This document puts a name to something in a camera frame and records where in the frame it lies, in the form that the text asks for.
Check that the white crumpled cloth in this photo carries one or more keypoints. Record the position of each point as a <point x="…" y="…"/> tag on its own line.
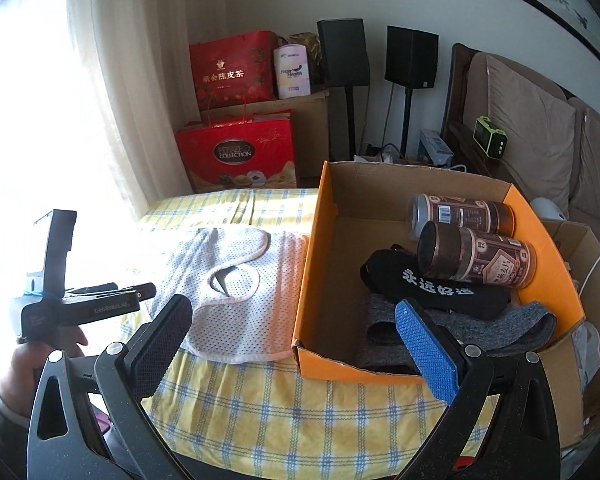
<point x="587" y="355"/>

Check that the beige sofa cushion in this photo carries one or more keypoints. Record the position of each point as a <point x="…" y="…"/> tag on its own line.
<point x="530" y="130"/>
<point x="597" y="160"/>

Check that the black speaker stand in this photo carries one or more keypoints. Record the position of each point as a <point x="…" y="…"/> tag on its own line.
<point x="407" y="120"/>
<point x="350" y="125"/>

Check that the green alarm clock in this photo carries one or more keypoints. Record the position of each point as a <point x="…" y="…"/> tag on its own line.
<point x="490" y="136"/>

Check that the white mesh cloth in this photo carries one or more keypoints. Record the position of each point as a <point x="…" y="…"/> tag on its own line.
<point x="260" y="310"/>

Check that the white curtain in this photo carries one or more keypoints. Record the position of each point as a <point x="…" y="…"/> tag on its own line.
<point x="130" y="60"/>

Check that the yellow plaid tablecloth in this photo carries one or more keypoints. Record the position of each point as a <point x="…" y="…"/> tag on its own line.
<point x="255" y="410"/>

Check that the white power strip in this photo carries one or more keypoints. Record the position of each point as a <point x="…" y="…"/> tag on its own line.
<point x="385" y="154"/>

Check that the orange cardboard box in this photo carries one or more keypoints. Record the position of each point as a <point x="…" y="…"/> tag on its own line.
<point x="325" y="260"/>

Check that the brown sofa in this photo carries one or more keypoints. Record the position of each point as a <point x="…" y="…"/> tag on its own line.
<point x="460" y="110"/>

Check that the brown closed carton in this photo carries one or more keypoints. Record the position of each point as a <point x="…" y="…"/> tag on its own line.
<point x="310" y="130"/>

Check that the brown-lid oat jar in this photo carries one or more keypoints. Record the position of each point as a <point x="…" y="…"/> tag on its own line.
<point x="480" y="260"/>

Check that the brown-lid powder jar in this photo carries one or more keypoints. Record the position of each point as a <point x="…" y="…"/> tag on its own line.
<point x="465" y="212"/>

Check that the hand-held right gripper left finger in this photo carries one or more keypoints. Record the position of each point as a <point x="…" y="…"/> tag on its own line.
<point x="162" y="345"/>

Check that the white round object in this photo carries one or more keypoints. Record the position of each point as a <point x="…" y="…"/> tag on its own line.
<point x="547" y="207"/>

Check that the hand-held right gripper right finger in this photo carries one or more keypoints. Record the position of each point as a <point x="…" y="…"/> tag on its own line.
<point x="425" y="345"/>

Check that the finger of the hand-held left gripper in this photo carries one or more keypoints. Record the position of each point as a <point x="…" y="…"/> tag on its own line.
<point x="92" y="289"/>
<point x="135" y="294"/>

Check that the white and blue box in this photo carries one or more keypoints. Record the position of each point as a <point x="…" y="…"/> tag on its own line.
<point x="435" y="147"/>

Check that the red chocolate gift box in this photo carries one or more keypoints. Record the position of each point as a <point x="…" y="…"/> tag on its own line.
<point x="230" y="155"/>

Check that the red tea gift box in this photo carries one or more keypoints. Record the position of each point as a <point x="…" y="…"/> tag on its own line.
<point x="230" y="75"/>

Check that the open brown cardboard box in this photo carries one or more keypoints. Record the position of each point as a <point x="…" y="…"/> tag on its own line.
<point x="592" y="260"/>

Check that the white tissue pack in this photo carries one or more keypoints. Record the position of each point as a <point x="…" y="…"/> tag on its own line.
<point x="292" y="72"/>

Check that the black speaker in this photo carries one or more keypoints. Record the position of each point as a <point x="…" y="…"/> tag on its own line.
<point x="342" y="52"/>
<point x="411" y="57"/>

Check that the black eye mask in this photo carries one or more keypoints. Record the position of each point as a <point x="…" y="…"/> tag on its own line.
<point x="430" y="285"/>

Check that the person's left hand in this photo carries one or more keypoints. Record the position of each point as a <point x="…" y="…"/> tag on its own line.
<point x="35" y="360"/>

